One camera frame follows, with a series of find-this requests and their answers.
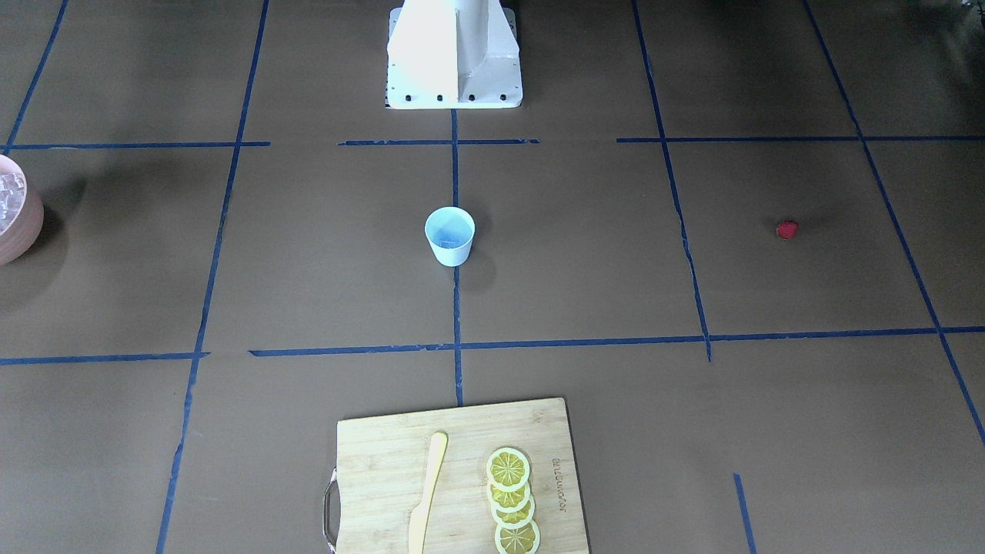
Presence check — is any pink bowl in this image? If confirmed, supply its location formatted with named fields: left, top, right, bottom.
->
left=1, top=155, right=45, bottom=265

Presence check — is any lemon slice farthest from logo end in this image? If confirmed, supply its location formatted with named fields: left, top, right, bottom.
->
left=495, top=520, right=541, bottom=554

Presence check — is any light blue plastic cup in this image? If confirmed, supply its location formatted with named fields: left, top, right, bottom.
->
left=423, top=206, right=477, bottom=268

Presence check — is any clear ice cubes pile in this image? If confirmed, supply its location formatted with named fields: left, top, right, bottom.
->
left=0, top=172, right=27, bottom=234

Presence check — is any front lemon slice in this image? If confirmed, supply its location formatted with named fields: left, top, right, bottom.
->
left=486, top=446, right=531, bottom=493

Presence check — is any yellow plastic knife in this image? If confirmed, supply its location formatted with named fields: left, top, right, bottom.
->
left=407, top=432, right=448, bottom=553

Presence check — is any red strawberry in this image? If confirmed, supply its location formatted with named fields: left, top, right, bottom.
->
left=775, top=220, right=800, bottom=241

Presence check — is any bamboo cutting board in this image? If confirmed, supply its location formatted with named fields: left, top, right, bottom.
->
left=323, top=399, right=590, bottom=553

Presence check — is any white camera post base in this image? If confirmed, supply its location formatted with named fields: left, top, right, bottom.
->
left=385, top=1, right=523, bottom=110

